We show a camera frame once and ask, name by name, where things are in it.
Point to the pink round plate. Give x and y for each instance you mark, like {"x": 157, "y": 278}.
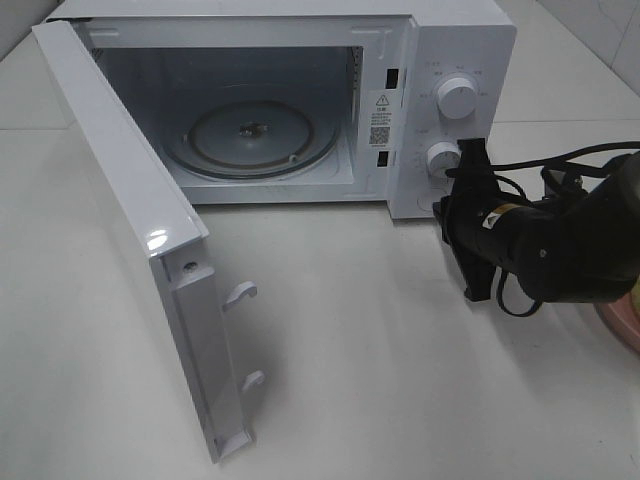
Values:
{"x": 622, "y": 318}

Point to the white microwave door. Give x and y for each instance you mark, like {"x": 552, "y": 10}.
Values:
{"x": 161, "y": 240}

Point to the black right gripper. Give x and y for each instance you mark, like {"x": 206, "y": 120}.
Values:
{"x": 484, "y": 226}

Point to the toast sandwich with lettuce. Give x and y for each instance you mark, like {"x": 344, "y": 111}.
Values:
{"x": 635, "y": 293}

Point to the round white door-release button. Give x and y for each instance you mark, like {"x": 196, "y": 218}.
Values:
{"x": 426, "y": 199}

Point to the lower white timer knob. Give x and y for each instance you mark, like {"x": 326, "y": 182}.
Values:
{"x": 441, "y": 157}

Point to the white microwave oven body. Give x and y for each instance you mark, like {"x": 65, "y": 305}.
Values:
{"x": 171, "y": 61}

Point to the upper white power knob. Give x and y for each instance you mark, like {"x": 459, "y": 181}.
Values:
{"x": 457, "y": 97}

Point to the glass microwave turntable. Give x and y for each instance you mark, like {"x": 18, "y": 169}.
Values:
{"x": 253, "y": 139}

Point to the white warning sticker QR code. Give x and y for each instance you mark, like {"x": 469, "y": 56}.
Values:
{"x": 382, "y": 112}

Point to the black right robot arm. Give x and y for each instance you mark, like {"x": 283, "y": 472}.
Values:
{"x": 567, "y": 227}

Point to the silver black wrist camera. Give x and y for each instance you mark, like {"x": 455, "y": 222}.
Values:
{"x": 562, "y": 185}

